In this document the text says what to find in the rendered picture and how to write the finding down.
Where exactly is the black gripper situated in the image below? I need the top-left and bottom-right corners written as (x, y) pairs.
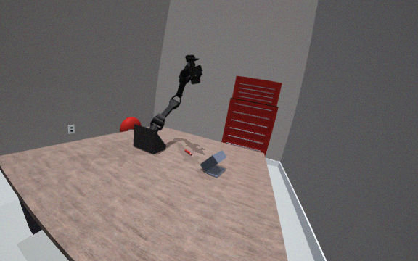
top-left (184, 54), bottom-right (202, 85)

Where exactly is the dark grey sloped panel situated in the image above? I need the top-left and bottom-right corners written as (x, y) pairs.
top-left (200, 150), bottom-right (227, 178)

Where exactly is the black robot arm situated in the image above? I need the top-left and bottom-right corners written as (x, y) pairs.
top-left (149, 62), bottom-right (202, 132)

